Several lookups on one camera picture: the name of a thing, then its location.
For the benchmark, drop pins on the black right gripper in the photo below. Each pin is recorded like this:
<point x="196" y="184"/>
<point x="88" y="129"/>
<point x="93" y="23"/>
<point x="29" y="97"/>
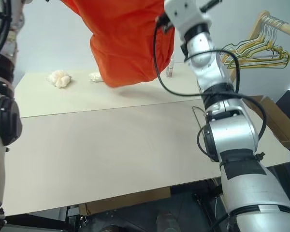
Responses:
<point x="211" y="4"/>

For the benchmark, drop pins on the orange shorts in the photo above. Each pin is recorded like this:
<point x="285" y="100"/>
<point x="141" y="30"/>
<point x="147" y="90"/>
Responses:
<point x="125" y="43"/>

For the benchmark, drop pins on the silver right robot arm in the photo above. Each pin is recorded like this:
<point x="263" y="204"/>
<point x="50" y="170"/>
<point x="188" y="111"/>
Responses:
<point x="232" y="135"/>

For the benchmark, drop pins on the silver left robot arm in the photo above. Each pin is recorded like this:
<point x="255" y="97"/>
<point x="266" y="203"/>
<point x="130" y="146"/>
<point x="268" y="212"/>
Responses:
<point x="2" y="116"/>

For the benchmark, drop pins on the small clear bottle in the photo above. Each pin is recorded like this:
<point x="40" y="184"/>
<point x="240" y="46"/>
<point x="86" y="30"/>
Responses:
<point x="170" y="70"/>

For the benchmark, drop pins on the brown cardboard box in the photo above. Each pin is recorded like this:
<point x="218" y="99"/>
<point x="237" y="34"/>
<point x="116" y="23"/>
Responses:
<point x="278" y="120"/>

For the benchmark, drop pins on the white fluffy cloth ball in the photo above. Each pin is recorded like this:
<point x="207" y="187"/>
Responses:
<point x="95" y="77"/>
<point x="59" y="78"/>

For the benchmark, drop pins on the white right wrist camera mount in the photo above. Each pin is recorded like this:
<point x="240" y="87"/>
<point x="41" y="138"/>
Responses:
<point x="183" y="12"/>

